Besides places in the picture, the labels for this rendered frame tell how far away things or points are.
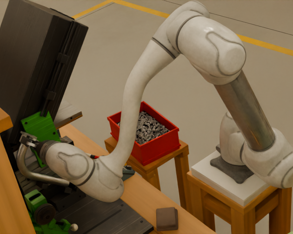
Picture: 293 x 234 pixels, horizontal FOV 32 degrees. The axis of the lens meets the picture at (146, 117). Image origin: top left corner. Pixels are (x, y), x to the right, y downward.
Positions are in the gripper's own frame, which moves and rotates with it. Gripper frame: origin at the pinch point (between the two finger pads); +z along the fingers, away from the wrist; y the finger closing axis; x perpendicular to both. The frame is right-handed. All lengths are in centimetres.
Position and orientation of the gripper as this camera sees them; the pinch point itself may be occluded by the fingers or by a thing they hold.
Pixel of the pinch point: (29, 140)
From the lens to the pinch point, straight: 196.1
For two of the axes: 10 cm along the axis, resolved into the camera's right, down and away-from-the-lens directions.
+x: -3.6, 9.3, -0.7
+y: -7.5, -3.4, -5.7
